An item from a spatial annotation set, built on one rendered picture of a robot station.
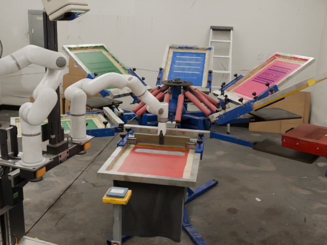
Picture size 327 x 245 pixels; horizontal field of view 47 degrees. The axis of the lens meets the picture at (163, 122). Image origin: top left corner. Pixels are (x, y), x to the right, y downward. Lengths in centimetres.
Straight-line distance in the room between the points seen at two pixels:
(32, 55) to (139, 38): 511
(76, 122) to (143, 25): 467
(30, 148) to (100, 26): 522
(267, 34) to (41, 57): 529
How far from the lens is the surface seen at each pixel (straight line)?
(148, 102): 254
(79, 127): 237
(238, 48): 675
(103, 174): 228
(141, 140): 278
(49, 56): 189
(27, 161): 205
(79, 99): 231
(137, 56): 692
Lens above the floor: 189
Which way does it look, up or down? 16 degrees down
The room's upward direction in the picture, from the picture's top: 2 degrees clockwise
